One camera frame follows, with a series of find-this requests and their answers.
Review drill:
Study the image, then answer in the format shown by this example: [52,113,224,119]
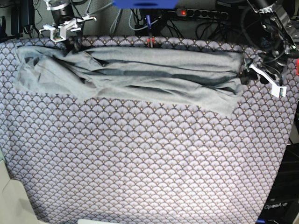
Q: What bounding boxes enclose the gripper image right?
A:
[240,53,288,84]

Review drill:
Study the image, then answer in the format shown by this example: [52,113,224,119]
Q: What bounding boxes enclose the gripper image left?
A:
[55,18,82,52]

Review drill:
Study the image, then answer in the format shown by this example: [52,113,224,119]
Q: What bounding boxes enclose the light grey T-shirt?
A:
[14,46,243,116]

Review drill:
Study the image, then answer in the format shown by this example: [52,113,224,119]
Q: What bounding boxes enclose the red clamp at table right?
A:
[296,59,299,75]

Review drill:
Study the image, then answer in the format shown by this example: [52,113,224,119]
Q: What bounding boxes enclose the red clamp at table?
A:
[148,37,155,48]
[296,59,299,75]

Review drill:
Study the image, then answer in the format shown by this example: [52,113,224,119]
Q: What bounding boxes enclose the black power adapter left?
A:
[11,0,35,35]

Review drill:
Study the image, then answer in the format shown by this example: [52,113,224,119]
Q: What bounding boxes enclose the red clamp at table back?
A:
[148,37,155,48]

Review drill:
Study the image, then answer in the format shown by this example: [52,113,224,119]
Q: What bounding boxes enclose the fan-patterned table cloth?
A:
[0,38,299,224]

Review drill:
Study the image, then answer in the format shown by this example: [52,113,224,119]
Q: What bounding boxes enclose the black OpenArm computer box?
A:
[256,143,299,224]

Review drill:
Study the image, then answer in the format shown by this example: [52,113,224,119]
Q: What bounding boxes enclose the white camera bracket image left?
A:
[39,14,97,42]

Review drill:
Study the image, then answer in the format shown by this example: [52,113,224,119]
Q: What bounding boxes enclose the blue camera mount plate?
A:
[114,0,178,9]

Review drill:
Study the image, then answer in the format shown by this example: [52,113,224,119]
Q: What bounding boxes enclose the blue vertical post centre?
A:
[146,14,152,36]

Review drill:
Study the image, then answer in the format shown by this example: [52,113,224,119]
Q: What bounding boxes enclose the black power strip red switch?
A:
[176,8,229,20]

